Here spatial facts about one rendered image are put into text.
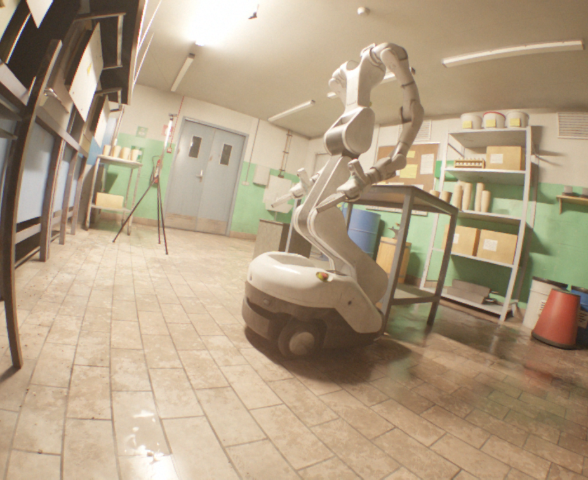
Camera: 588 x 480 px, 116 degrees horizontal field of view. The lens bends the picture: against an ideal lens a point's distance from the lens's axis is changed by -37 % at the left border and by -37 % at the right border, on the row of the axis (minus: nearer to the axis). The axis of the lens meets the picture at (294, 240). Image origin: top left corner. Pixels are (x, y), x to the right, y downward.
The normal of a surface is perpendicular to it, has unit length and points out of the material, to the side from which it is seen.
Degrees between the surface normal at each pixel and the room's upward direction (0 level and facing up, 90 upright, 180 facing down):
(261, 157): 90
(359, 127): 89
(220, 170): 90
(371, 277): 90
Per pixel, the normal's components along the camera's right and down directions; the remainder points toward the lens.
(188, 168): 0.54, 0.16
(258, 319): -0.69, -0.07
